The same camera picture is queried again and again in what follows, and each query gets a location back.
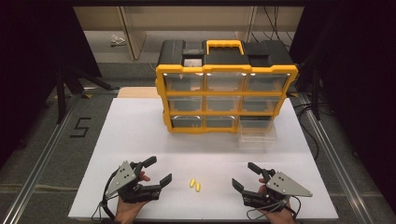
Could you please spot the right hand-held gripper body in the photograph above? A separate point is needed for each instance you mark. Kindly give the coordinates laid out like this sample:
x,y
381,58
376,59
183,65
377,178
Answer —
x,y
285,185

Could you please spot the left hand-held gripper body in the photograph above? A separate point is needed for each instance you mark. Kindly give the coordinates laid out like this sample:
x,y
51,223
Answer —
x,y
124,177

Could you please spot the yellow capsule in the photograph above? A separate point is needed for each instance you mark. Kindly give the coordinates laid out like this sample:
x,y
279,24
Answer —
x,y
198,187
192,183

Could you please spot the clear plastic drawer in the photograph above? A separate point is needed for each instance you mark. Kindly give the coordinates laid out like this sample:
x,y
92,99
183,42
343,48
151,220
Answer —
x,y
257,134

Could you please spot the yellow black organizer case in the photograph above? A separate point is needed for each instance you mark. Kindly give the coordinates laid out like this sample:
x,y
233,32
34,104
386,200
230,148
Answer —
x,y
224,93

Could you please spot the person's right hand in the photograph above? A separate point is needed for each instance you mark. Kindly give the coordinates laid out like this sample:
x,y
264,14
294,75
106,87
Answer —
x,y
280,216

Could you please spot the person's left hand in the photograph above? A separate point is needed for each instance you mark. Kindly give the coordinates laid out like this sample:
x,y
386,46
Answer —
x,y
126,213

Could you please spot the white foam board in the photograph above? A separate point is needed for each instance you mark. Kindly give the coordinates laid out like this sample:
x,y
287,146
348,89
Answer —
x,y
134,140

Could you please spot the set of clear organizer drawers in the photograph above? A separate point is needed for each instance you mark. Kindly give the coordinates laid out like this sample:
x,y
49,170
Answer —
x,y
183,82

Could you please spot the black tripod stand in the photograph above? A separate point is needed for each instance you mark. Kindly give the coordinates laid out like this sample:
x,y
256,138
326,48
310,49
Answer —
x,y
61,99

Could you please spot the white crumpled cloth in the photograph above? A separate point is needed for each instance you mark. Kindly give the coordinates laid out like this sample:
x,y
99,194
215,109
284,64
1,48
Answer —
x,y
117,40

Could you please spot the black curtain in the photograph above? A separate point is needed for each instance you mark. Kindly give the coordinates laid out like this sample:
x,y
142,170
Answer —
x,y
31,62
358,77

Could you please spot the beige wooden shelf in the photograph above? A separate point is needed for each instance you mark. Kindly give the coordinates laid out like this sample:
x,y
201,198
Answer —
x,y
134,31

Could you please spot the aluminium floor rail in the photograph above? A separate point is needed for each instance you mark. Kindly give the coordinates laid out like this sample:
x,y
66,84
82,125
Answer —
x,y
38,168
339,169

